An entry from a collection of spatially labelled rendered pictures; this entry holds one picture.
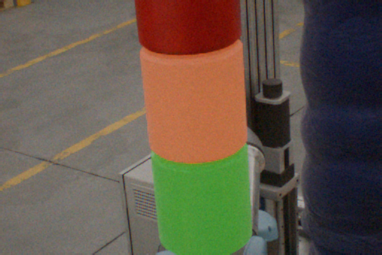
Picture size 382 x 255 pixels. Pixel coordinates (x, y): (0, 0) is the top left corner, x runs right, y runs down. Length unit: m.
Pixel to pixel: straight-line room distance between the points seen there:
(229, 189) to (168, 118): 0.05
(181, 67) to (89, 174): 5.11
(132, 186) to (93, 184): 2.72
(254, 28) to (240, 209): 1.90
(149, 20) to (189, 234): 0.11
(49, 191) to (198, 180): 4.93
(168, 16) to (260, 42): 1.98
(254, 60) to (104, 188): 3.06
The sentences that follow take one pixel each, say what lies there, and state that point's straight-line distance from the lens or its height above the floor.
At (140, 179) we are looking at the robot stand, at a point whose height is 1.23.
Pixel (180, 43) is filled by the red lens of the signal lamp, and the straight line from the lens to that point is 0.36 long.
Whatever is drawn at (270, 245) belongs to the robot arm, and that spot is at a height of 1.20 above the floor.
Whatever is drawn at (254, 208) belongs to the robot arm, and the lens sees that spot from 1.69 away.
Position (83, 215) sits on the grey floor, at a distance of 4.97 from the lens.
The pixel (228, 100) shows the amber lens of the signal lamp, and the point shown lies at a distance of 0.38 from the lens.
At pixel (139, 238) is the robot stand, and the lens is 2.70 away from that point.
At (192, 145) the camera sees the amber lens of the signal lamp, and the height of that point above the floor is 2.23.
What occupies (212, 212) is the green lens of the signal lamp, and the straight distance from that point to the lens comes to 0.40.
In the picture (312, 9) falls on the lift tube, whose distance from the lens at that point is 1.33.
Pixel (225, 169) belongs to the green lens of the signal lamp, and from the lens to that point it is 0.39.
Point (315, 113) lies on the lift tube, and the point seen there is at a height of 1.85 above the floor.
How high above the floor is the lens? 2.39
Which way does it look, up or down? 23 degrees down
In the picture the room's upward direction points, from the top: 5 degrees counter-clockwise
